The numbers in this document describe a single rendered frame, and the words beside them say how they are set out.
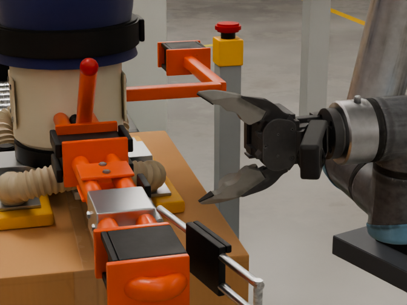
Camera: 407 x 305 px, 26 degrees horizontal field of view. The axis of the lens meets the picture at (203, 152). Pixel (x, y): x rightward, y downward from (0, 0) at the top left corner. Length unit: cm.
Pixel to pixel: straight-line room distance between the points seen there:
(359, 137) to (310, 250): 234
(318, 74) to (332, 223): 135
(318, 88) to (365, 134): 375
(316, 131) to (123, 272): 45
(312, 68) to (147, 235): 412
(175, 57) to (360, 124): 56
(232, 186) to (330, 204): 285
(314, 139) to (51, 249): 37
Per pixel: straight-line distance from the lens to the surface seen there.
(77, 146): 110
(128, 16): 132
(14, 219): 125
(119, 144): 110
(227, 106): 114
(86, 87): 112
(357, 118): 120
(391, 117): 122
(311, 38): 487
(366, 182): 133
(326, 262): 342
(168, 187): 134
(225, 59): 234
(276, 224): 376
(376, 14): 135
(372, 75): 135
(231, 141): 241
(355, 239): 172
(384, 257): 165
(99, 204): 93
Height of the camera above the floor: 142
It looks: 18 degrees down
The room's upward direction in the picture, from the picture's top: straight up
